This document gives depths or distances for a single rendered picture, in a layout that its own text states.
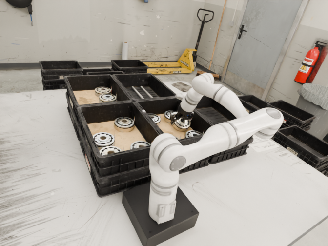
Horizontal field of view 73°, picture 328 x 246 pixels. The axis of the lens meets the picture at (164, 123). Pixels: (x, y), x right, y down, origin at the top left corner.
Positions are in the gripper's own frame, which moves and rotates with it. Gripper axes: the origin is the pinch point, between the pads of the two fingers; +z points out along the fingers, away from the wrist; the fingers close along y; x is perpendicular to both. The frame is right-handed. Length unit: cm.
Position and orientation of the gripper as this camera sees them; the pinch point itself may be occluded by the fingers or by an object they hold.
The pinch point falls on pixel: (176, 122)
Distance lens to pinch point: 122.3
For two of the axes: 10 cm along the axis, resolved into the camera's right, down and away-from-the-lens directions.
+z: -3.3, 5.6, 7.6
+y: 8.9, -0.8, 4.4
